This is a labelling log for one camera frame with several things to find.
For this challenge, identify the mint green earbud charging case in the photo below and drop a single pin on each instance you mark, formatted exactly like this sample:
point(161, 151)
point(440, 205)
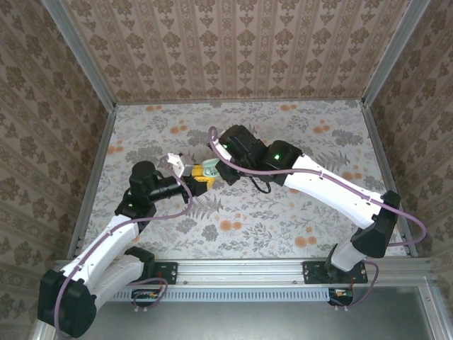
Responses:
point(209, 164)

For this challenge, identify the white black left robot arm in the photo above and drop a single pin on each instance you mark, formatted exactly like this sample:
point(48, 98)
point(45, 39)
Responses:
point(106, 237)

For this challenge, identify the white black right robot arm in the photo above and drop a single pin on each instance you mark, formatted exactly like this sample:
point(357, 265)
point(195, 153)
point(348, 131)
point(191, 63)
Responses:
point(329, 187)

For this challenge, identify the floral tablecloth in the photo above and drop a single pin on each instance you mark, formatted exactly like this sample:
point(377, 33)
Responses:
point(247, 219)

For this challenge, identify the grey metal panel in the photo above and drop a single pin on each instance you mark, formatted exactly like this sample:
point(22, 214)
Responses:
point(247, 322)

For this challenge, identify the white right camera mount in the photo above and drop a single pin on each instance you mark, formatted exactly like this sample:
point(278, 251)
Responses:
point(221, 154)

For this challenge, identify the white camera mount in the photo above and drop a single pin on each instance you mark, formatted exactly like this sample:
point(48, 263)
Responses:
point(174, 158)
point(221, 154)

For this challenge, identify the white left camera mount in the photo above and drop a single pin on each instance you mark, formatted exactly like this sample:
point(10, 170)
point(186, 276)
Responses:
point(174, 158)

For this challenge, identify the thin aluminium wall rail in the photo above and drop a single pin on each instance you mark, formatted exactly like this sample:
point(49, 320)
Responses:
point(240, 101)

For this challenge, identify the aluminium side rail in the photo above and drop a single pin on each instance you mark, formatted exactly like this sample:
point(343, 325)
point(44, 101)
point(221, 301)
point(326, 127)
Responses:
point(384, 159)
point(95, 166)

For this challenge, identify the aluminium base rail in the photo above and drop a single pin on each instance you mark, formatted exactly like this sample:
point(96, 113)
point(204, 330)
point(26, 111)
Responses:
point(240, 272)

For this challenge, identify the aluminium frame post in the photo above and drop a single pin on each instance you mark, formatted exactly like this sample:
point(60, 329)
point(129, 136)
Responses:
point(393, 53)
point(82, 53)

